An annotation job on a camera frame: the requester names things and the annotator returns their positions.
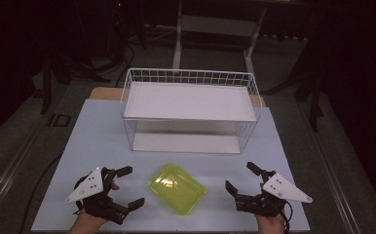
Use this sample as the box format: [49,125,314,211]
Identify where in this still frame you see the black floor cables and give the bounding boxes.
[85,38,137,88]

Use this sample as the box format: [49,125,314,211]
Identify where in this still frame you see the yellow-green plastic tray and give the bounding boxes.
[148,162,208,216]

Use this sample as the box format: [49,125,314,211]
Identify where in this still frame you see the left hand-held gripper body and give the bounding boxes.
[64,166,131,225]

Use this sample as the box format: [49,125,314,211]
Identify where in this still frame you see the metal floor rail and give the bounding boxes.
[297,103,359,234]
[0,106,49,217]

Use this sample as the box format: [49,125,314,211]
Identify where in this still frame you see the person's left hand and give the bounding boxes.
[67,209,110,234]

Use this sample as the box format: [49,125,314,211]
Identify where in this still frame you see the thin black floor cable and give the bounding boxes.
[19,152,63,234]

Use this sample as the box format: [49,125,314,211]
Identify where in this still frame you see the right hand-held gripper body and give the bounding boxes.
[234,169,314,218]

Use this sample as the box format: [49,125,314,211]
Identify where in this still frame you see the black floor bracket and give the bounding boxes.
[47,113,72,128]

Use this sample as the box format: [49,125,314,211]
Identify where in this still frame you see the white metal stand frame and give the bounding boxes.
[171,0,269,78]

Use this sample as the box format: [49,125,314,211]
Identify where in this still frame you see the black stand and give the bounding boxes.
[291,38,327,134]
[39,45,70,115]

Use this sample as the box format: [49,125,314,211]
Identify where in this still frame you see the person's right hand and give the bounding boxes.
[255,211,288,234]

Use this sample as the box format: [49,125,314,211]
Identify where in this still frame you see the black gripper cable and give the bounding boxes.
[282,200,294,234]

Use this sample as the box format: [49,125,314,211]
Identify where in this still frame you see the white wire shelf rack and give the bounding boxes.
[120,66,264,156]

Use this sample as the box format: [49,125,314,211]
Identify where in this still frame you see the pale blue table sheet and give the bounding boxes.
[30,97,311,233]

